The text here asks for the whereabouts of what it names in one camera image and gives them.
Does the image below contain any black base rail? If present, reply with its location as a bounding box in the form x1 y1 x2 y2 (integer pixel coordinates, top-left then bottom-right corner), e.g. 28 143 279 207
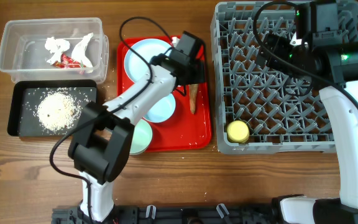
51 203 291 224

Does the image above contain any white napkin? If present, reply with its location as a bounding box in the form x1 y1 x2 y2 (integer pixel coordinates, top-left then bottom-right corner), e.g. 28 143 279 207
44 32 93 68

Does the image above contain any black waste tray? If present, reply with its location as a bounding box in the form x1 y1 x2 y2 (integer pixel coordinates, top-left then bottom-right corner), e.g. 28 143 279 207
7 80 98 137

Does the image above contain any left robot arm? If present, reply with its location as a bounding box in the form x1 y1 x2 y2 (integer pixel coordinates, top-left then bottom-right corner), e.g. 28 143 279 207
49 31 207 223

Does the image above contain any yellow plastic cup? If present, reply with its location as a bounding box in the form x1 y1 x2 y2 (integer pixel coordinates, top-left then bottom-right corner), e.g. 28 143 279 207
226 121 250 143

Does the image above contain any red snack wrapper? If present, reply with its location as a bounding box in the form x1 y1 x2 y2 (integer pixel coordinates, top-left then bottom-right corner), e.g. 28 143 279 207
53 54 85 68

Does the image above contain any brown carrot stick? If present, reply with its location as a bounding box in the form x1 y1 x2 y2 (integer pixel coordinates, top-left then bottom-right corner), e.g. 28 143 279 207
189 84 198 114

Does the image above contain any red serving tray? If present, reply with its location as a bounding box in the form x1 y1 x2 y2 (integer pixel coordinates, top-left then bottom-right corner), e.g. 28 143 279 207
117 42 212 152

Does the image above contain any white rice pile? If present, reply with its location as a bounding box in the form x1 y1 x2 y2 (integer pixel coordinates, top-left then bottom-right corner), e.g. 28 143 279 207
35 91 87 133

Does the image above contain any mint green bowl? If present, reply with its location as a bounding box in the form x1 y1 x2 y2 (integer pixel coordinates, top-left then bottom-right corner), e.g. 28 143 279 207
130 119 153 155

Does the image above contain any clear plastic bin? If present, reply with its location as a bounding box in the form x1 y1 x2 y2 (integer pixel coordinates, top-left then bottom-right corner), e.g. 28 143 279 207
0 17 109 83

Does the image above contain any light blue plate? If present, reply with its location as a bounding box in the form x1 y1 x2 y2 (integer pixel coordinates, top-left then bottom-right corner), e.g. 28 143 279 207
124 39 170 83

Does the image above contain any grey dishwasher rack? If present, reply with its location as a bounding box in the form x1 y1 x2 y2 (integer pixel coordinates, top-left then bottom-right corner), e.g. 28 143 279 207
210 0 358 156

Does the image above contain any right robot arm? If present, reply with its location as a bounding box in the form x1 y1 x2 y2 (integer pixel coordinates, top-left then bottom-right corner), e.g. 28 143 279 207
256 1 358 223

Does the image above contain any light blue bowl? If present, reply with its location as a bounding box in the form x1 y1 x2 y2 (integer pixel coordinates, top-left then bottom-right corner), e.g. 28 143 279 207
144 93 176 123

